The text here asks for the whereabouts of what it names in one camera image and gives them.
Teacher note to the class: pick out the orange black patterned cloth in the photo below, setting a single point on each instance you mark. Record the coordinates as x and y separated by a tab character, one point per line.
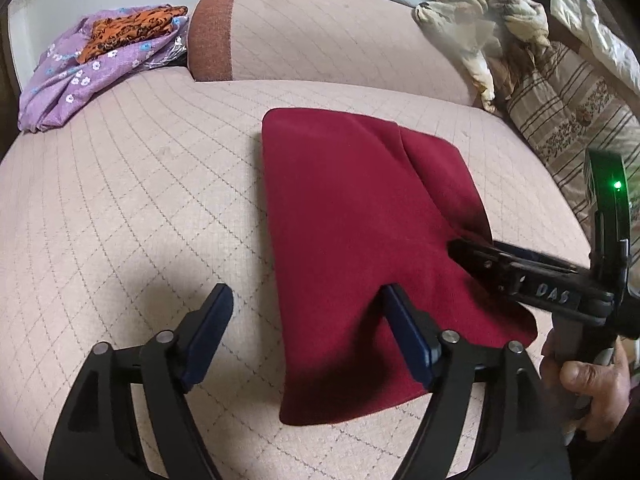
108	34

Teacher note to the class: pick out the dark red garment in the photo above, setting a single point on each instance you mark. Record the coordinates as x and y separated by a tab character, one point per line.
355	203

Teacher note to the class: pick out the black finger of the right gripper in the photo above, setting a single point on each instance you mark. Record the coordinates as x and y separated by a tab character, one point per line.
516	259
510	274

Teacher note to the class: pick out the cream floral crumpled cloth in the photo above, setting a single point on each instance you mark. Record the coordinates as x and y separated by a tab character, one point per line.
496	41

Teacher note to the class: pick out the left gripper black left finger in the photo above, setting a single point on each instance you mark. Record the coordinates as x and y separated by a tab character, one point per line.
97	436

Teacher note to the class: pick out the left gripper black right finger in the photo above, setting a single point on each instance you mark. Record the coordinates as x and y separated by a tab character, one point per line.
496	389

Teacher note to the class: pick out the person's right hand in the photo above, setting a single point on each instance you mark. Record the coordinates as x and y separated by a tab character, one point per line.
607	386

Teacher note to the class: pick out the beige striped floral pillow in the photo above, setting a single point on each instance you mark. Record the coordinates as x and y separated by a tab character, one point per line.
562	108

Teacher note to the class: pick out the white quilted blanket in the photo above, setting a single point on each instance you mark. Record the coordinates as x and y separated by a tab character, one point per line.
582	19

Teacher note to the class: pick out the purple floral cloth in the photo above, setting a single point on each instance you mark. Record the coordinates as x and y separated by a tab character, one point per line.
60	86

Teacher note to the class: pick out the pink quilted bed cover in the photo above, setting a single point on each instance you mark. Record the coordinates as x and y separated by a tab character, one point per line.
116	225

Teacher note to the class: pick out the pink quilted bolster pillow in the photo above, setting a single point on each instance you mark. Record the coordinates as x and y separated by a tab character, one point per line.
367	43

